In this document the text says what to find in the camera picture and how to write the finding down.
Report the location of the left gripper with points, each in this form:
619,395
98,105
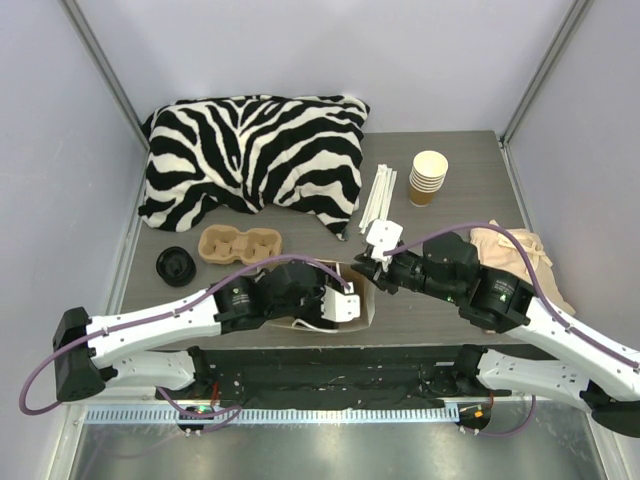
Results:
314,302

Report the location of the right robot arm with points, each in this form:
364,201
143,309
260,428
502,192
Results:
586,369

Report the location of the beige cloth bag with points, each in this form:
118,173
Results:
497,251

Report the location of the white wrapped straw right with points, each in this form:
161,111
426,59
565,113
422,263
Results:
384,196

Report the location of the stack of paper cups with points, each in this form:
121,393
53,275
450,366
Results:
428,172

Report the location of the white wrapped straw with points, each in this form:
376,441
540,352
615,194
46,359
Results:
384,196
379,178
378,203

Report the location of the white wrapped straw middle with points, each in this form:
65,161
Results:
378,203

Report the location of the aluminium rail frame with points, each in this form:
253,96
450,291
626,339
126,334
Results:
504,437

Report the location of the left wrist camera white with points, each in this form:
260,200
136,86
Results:
341,305

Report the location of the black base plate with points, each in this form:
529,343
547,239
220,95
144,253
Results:
336,378

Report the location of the brown paper bag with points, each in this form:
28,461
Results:
363,287

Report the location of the black lid front left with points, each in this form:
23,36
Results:
175,266

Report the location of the white wrapped straw left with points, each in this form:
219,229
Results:
379,178

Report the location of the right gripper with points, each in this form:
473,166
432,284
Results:
378,272

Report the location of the cardboard cup carrier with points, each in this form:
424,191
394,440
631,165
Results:
223,245

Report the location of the zebra print pillow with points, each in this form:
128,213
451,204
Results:
248,152

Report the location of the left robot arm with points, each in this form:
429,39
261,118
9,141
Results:
244,303

